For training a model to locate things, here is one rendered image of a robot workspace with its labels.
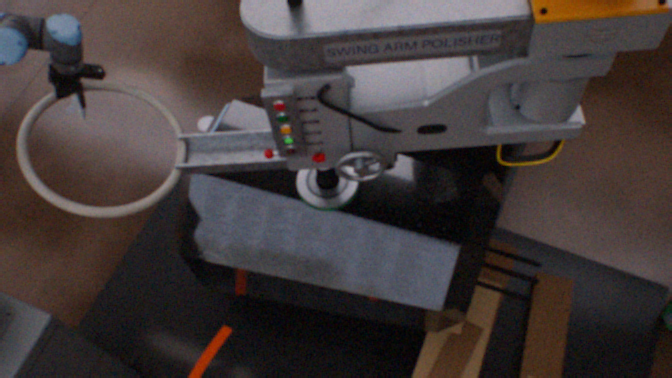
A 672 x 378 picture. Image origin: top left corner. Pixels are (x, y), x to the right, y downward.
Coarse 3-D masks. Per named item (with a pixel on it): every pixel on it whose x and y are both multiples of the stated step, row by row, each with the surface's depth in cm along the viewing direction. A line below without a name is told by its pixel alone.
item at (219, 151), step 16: (192, 144) 201; (208, 144) 201; (224, 144) 200; (240, 144) 200; (256, 144) 200; (272, 144) 199; (192, 160) 198; (208, 160) 198; (224, 160) 197; (240, 160) 192; (256, 160) 191; (272, 160) 191; (368, 160) 193
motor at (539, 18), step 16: (544, 0) 134; (560, 0) 134; (576, 0) 134; (592, 0) 133; (608, 0) 133; (624, 0) 133; (640, 0) 132; (656, 0) 132; (544, 16) 132; (560, 16) 132; (576, 16) 132; (592, 16) 132; (608, 16) 132
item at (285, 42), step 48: (336, 0) 142; (384, 0) 141; (432, 0) 140; (480, 0) 139; (528, 0) 138; (288, 48) 141; (336, 48) 142; (384, 48) 142; (432, 48) 143; (480, 48) 143; (528, 48) 144; (576, 48) 143; (624, 48) 143
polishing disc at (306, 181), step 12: (348, 168) 215; (300, 180) 215; (312, 180) 214; (300, 192) 212; (312, 192) 212; (324, 192) 211; (336, 192) 211; (348, 192) 211; (312, 204) 210; (324, 204) 209; (336, 204) 209
